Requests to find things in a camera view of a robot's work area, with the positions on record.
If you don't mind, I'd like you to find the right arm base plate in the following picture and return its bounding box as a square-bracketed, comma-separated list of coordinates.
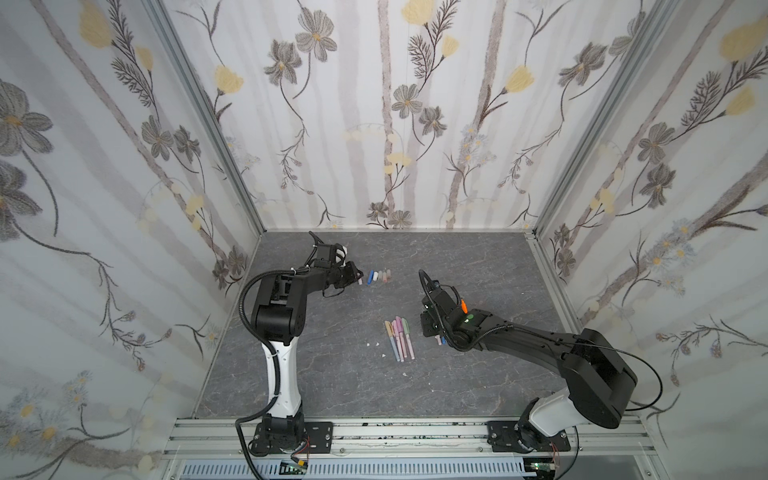
[486, 421, 572, 454]

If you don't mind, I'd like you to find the right green circuit board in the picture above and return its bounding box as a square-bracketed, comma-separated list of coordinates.
[524, 459, 558, 479]

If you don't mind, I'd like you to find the green capped pastel pen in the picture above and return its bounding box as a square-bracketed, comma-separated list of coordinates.
[401, 317, 415, 360]

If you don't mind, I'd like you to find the left green circuit board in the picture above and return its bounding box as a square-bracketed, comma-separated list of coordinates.
[278, 460, 308, 476]

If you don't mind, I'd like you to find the yellow capped blue pen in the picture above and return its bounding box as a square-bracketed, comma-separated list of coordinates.
[384, 321, 401, 362]

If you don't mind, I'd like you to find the green circuit board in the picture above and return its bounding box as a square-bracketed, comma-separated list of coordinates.
[524, 459, 558, 479]
[278, 460, 308, 476]

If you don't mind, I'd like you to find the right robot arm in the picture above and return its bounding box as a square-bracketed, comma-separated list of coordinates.
[420, 283, 637, 453]

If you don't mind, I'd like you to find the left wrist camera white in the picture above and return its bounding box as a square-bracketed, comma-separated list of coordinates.
[335, 245, 348, 265]

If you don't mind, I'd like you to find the light pink pastel pen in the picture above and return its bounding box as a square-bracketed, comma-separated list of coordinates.
[390, 320, 405, 362]

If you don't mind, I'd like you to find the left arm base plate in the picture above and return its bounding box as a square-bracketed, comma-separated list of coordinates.
[248, 417, 334, 457]

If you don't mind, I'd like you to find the purple capped pastel pen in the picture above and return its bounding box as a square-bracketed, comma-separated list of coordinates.
[395, 316, 408, 362]

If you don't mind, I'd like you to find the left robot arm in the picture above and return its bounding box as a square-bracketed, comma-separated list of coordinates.
[238, 236, 363, 451]

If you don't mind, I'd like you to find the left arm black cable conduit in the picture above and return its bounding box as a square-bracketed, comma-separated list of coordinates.
[233, 268, 298, 480]

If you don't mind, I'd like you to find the white slotted cable duct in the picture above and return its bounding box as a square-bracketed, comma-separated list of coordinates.
[178, 458, 538, 480]

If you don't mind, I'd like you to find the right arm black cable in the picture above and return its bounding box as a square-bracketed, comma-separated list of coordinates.
[554, 341, 664, 480]

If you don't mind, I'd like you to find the aluminium frame rail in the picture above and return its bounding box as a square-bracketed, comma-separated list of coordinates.
[163, 417, 657, 459]

